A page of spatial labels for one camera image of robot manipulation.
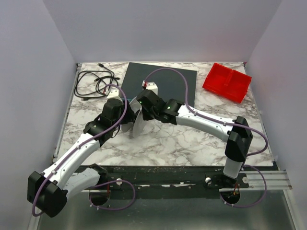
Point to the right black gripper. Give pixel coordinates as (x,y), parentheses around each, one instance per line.
(142,102)

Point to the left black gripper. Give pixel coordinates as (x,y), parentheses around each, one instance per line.
(128,111)

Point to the white cable spool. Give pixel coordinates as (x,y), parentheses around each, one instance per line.
(138,125)

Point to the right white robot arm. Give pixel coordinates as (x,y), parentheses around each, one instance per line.
(235,133)

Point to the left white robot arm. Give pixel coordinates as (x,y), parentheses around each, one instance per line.
(49,191)

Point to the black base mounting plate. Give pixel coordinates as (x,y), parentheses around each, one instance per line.
(164,182)

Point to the red plastic bin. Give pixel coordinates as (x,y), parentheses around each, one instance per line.
(228,83)

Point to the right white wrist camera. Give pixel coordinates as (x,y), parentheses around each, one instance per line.
(150,86)

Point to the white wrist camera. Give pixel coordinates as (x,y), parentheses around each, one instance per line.
(112,94)
(150,86)

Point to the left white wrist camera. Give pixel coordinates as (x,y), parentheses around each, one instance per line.
(112,94)

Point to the aluminium rail frame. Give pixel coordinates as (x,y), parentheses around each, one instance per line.
(261,206)

